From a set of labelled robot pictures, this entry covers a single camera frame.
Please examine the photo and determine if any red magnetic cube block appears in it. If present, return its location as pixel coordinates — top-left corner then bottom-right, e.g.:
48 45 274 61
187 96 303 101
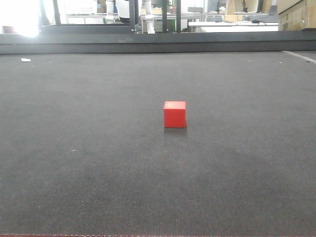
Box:
163 101 187 128

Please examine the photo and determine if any white lab table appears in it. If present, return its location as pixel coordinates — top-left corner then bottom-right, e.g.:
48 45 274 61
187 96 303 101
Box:
188 21 278 33

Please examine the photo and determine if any white paper scrap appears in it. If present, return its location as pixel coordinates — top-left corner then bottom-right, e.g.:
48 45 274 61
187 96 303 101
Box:
21 58 31 62

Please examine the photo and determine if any cardboard box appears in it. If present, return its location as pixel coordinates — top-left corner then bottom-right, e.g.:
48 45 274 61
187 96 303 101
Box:
277 0 316 31

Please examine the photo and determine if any black metal table frame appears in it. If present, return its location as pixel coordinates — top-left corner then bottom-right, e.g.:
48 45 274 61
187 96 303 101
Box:
39 0 189 34

